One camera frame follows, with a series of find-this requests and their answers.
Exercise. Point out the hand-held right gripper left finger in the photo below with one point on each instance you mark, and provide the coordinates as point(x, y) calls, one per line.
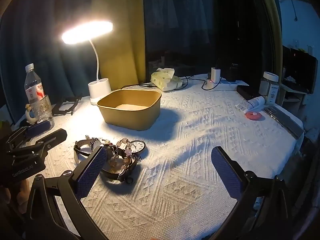
point(90, 172)

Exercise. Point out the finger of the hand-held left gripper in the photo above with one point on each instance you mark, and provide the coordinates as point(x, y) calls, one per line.
point(37, 128)
point(53, 137)

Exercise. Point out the gold rectangular box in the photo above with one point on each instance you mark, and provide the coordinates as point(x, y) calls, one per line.
point(135, 116)

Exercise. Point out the white tube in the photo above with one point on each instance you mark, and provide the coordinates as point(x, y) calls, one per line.
point(252, 103)

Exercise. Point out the white textured tablecloth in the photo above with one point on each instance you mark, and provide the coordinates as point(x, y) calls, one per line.
point(187, 155)

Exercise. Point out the red round case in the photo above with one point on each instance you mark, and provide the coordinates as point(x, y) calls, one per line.
point(253, 115)

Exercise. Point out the black plastic frame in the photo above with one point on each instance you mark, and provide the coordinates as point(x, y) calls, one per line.
point(65, 105)

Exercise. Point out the dark blue curtain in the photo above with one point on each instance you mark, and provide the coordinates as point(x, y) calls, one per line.
point(50, 55)

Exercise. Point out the smartphone in clear case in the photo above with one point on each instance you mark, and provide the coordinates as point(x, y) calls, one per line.
point(285, 121)

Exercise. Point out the silver case wristwatch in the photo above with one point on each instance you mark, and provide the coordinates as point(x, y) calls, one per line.
point(83, 148)

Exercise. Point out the white charger plug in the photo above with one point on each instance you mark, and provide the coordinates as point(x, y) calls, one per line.
point(215, 74)

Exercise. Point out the olive curtain edge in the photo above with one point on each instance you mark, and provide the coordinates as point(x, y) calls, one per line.
point(273, 22)

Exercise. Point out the white face pocket watch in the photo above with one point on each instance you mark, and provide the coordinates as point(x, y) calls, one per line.
point(138, 146)

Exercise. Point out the white desk lamp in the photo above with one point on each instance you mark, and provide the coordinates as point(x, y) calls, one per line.
point(98, 90)

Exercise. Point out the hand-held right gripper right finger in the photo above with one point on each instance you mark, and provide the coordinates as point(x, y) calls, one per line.
point(226, 175)

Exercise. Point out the yellow curtain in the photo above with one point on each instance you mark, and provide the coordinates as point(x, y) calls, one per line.
point(125, 55)

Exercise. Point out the yellow tissue pack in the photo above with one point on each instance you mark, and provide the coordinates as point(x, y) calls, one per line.
point(166, 81)

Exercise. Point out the person's left hand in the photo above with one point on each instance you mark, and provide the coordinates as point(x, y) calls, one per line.
point(23, 195)

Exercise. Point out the clear plastic water bottle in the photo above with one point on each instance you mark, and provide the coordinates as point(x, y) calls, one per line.
point(32, 85)

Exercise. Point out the white lid jar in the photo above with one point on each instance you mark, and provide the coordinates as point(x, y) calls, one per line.
point(269, 88)

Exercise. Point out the wooden side shelf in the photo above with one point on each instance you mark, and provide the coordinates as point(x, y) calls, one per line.
point(297, 80)

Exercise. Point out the white power strip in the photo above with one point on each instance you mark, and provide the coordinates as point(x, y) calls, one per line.
point(228, 85)

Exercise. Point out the cream figurine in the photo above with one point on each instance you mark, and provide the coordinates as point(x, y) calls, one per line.
point(28, 115)

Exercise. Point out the patterned drinking glass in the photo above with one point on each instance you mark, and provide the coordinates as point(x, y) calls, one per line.
point(46, 111)

